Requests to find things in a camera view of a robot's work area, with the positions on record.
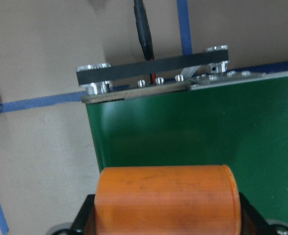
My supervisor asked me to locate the red black power cable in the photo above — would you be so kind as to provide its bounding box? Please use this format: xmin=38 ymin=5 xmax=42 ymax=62
xmin=133 ymin=0 xmax=156 ymax=85

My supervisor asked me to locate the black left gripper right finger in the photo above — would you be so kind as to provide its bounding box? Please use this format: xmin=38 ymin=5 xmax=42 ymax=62
xmin=239 ymin=192 xmax=268 ymax=235

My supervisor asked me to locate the plain orange cylinder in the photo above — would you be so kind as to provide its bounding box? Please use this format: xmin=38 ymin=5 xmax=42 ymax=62
xmin=94 ymin=165 xmax=241 ymax=235

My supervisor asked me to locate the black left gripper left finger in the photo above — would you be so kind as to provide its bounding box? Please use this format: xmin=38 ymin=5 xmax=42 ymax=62
xmin=70 ymin=194 xmax=96 ymax=235

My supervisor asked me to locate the green conveyor belt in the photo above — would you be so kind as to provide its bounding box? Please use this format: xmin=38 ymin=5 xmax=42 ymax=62
xmin=76 ymin=47 xmax=288 ymax=223

